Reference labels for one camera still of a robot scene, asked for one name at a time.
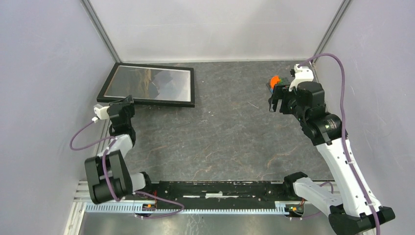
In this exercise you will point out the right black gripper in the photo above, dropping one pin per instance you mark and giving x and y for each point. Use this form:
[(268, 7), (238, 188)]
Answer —
[(286, 92)]

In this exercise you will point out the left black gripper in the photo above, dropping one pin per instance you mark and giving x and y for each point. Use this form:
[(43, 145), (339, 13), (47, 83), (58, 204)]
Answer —
[(127, 103)]

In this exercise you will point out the landscape photo print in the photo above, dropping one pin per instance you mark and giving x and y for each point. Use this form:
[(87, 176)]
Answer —
[(149, 82)]

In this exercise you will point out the wooden picture frame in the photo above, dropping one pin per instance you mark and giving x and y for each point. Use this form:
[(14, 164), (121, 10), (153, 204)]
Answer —
[(191, 87)]

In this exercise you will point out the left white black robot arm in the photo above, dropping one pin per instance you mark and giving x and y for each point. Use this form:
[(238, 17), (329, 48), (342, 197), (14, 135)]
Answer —
[(107, 173)]

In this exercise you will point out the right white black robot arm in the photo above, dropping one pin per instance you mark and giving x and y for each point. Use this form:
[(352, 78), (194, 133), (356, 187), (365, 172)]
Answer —
[(355, 210)]

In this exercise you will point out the orange arch block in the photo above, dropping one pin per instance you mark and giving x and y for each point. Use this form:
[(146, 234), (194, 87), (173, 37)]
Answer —
[(274, 81)]

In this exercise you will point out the grey building block baseplate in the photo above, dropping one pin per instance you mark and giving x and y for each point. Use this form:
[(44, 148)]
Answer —
[(287, 81)]

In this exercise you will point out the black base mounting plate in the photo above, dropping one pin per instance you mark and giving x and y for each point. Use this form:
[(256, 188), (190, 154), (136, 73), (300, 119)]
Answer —
[(222, 195)]

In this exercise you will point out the white slotted cable duct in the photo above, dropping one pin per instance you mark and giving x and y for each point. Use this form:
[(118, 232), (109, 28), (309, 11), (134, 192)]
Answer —
[(138, 208)]

